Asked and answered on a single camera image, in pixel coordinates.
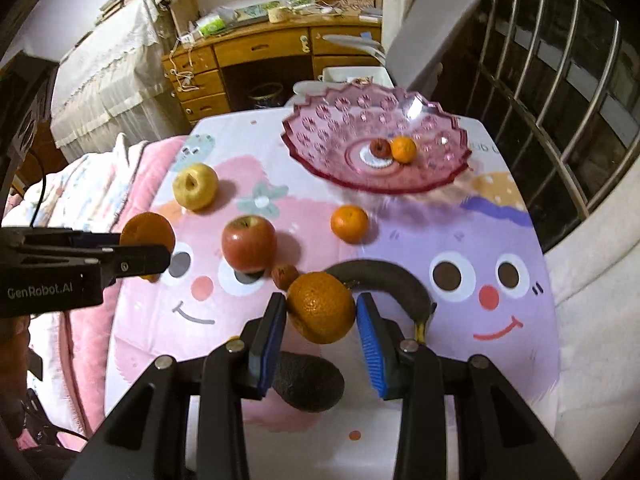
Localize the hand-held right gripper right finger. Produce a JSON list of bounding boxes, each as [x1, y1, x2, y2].
[[354, 292, 581, 480]]

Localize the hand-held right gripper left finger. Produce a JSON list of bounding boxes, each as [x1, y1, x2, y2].
[[62, 291, 289, 480]]

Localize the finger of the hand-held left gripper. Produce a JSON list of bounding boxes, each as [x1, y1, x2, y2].
[[99, 244, 172, 284], [70, 228, 126, 250]]

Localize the orange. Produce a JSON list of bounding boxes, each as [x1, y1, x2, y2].
[[120, 212, 177, 282], [330, 205, 370, 244], [286, 271, 357, 345], [390, 136, 418, 165]]

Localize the dark avocado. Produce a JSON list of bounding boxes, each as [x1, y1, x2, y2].
[[270, 351, 346, 413]]

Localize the dark overripe banana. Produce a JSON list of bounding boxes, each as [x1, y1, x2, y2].
[[325, 259, 437, 346]]

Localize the small brown fruit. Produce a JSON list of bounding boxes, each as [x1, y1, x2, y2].
[[271, 264, 301, 292]]

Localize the yellow apple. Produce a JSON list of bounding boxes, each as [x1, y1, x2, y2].
[[172, 162, 219, 211]]

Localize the red apple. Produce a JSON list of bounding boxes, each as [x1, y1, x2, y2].
[[221, 215, 278, 274]]

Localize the pink glass fruit bowl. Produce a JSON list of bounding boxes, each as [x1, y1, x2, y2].
[[281, 80, 473, 195]]

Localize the floral quilt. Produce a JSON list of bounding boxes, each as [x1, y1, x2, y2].
[[2, 132, 151, 231]]

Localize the cartoon face printed tablecloth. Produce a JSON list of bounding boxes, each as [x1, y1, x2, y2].
[[102, 110, 558, 480]]

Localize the pink blanket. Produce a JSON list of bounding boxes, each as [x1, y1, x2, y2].
[[60, 135, 191, 451]]

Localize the brown wooden cabinet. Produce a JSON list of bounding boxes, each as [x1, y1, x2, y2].
[[12, 120, 68, 201]]

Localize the white lace cover cloth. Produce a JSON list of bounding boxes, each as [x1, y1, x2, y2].
[[50, 0, 173, 163]]

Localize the dark waste bin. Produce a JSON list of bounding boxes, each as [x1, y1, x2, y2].
[[247, 82, 286, 110]]

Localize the white bedding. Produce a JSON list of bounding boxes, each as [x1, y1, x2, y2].
[[542, 170, 640, 480]]

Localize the green tissue pack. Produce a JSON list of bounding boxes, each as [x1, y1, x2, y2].
[[199, 14, 227, 37]]

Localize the wooden desk with drawers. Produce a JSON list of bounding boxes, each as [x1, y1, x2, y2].
[[161, 10, 386, 128]]

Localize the metal window bars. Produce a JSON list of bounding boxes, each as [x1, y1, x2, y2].
[[480, 0, 640, 251]]

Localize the white rectangular box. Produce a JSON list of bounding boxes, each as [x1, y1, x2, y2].
[[320, 66, 393, 88]]

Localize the grey office chair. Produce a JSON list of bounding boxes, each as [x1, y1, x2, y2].
[[320, 0, 488, 106]]

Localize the black cable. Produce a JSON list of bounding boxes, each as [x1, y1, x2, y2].
[[27, 172, 50, 228]]

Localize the white cable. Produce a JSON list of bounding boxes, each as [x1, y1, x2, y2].
[[166, 35, 197, 107]]

